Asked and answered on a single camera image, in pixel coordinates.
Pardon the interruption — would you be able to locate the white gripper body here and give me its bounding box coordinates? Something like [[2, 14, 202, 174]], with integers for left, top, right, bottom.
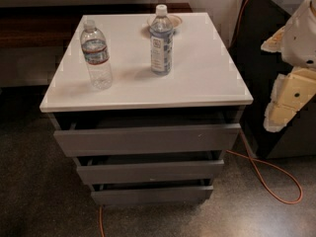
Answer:
[[281, 0, 316, 68]]

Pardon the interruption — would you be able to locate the grey top drawer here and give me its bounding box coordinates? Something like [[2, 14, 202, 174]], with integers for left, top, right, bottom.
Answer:
[[54, 116, 240, 157]]

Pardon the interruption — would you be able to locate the clear red label water bottle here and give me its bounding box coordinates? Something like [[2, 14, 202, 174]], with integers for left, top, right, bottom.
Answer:
[[80, 20, 113, 90]]

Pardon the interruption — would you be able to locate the small white bowl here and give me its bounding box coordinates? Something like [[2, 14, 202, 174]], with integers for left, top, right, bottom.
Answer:
[[147, 15, 183, 34]]

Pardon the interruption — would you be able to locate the white topped grey drawer cabinet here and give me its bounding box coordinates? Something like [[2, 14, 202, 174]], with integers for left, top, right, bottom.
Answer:
[[40, 13, 253, 192]]

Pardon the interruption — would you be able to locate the dark counter cabinet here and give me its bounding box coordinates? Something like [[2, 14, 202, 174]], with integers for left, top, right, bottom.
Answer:
[[230, 0, 316, 158]]

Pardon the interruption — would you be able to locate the dark wooden bench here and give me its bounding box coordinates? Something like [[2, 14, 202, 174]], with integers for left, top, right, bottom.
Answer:
[[0, 2, 194, 49]]

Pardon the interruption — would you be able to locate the grey bottom drawer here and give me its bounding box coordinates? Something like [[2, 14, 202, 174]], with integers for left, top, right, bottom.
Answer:
[[91, 180, 213, 206]]

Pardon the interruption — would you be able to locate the grey drawer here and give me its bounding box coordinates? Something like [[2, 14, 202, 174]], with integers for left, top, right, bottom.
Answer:
[[77, 152, 224, 185], [54, 116, 240, 157], [91, 180, 213, 206]]

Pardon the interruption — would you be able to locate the grey middle drawer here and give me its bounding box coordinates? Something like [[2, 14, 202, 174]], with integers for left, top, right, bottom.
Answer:
[[77, 152, 224, 185]]

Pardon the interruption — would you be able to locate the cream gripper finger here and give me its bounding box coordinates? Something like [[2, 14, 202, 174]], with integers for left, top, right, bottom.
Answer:
[[264, 66, 316, 132], [261, 27, 284, 53]]

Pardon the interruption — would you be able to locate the blue label plastic bottle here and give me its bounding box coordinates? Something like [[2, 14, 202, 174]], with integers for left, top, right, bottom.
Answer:
[[150, 4, 174, 75]]

